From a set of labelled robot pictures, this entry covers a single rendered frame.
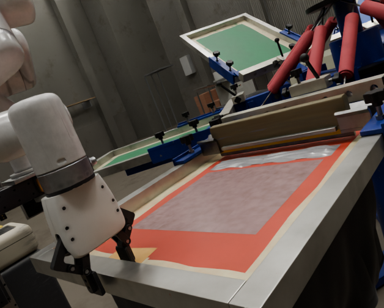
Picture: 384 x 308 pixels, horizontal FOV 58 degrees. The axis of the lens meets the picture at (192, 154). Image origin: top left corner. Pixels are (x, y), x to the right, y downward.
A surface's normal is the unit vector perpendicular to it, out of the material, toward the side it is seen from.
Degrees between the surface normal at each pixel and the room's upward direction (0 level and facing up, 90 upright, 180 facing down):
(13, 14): 135
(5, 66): 144
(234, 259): 0
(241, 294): 0
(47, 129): 90
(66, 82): 90
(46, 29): 90
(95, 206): 91
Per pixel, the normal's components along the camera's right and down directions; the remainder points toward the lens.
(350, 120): -0.62, 0.38
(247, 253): -0.36, -0.91
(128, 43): 0.67, -0.11
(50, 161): 0.13, 0.15
